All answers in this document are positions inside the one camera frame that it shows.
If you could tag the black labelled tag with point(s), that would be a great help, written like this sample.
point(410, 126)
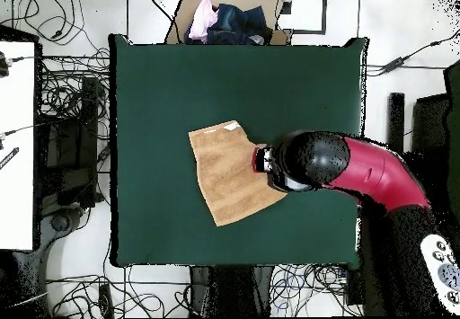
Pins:
point(8, 158)

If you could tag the black framed white board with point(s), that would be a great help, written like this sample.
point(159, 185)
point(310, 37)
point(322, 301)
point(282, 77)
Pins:
point(305, 30)

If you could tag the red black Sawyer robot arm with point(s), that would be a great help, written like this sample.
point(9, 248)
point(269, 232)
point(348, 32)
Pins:
point(373, 171)

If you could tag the blue denim jeans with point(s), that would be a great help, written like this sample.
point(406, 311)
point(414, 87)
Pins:
point(237, 24)

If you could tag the tan brown towel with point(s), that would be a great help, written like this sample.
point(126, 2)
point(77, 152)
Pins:
point(226, 175)

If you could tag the small black box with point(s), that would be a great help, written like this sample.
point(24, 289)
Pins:
point(354, 286)

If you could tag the white side table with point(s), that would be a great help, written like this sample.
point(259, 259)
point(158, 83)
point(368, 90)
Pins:
point(16, 146)

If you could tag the black upright stand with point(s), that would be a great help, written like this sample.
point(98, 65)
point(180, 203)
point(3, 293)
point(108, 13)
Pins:
point(90, 139)

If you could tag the pink garment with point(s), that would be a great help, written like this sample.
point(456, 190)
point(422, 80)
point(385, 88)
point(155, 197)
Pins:
point(203, 19)

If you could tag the dark green table cloth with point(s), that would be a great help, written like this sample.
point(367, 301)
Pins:
point(287, 92)

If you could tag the dark green hanging cloth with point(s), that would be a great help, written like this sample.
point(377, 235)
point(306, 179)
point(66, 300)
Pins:
point(454, 135)

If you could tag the black base under table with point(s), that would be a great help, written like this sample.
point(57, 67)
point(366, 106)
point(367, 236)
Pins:
point(230, 290)

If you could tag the long black bar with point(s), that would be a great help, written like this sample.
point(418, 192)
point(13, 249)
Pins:
point(395, 121)

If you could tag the brown cardboard box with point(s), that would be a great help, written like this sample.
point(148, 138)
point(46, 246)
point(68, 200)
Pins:
point(187, 13)

